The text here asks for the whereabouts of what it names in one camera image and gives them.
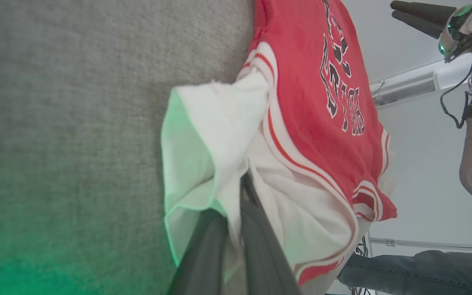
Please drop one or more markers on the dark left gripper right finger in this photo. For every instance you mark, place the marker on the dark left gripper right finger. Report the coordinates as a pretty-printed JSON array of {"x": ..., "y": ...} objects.
[{"x": 262, "y": 254}]

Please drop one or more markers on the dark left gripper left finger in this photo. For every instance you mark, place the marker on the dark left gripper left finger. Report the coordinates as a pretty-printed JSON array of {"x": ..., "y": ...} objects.
[{"x": 203, "y": 258}]

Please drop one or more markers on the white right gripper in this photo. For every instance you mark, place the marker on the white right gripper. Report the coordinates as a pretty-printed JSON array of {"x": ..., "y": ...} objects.
[{"x": 471, "y": 24}]

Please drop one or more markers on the blue jeans leg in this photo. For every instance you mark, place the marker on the blue jeans leg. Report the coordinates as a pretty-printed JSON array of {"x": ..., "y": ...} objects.
[{"x": 424, "y": 272}]

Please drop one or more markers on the white wall conduit pipe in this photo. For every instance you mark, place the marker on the white wall conduit pipe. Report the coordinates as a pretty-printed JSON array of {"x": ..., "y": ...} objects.
[{"x": 445, "y": 245}]

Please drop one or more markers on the red and white shirt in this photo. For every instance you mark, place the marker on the red and white shirt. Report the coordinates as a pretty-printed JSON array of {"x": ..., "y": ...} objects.
[{"x": 309, "y": 123}]

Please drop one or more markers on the grey fabric sofa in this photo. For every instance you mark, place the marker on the grey fabric sofa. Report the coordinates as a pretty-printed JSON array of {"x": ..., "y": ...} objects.
[{"x": 76, "y": 123}]

